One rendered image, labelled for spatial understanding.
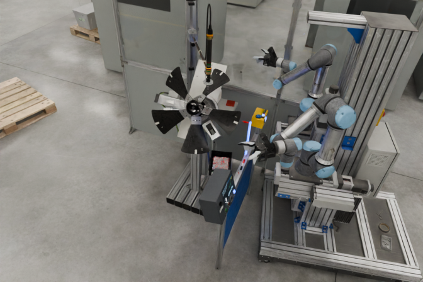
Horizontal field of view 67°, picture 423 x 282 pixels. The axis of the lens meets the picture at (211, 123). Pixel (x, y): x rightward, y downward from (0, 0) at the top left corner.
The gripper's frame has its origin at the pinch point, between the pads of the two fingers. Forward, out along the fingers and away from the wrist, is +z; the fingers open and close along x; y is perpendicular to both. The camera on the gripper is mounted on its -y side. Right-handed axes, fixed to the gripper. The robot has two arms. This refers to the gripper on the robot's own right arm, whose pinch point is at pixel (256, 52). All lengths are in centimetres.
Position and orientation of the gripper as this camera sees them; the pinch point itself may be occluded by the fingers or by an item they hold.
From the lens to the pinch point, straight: 279.2
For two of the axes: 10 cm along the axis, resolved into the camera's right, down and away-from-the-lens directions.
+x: 5.8, -5.9, 5.6
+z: -8.1, -3.9, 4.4
